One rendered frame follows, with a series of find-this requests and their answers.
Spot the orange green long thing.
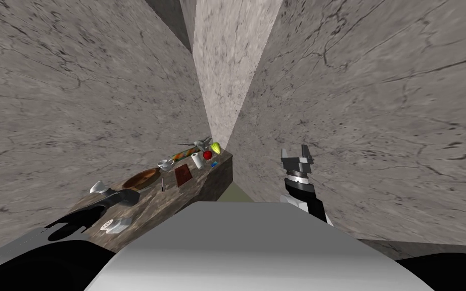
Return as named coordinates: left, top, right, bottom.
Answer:
left=171, top=147, right=197, bottom=161

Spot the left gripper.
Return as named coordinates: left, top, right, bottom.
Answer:
left=89, top=181, right=141, bottom=208

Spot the white folded cloth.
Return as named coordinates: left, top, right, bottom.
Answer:
left=106, top=217, right=133, bottom=235

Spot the brown book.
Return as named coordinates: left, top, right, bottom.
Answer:
left=174, top=163, right=194, bottom=188

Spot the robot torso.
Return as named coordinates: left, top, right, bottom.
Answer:
left=83, top=201, right=436, bottom=291

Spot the grey metal thing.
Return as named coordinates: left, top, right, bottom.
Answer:
left=177, top=136, right=213, bottom=153

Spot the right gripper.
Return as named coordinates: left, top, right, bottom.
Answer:
left=280, top=144, right=315, bottom=176

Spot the brown wooden bowl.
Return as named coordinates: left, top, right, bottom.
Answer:
left=121, top=167, right=162, bottom=192

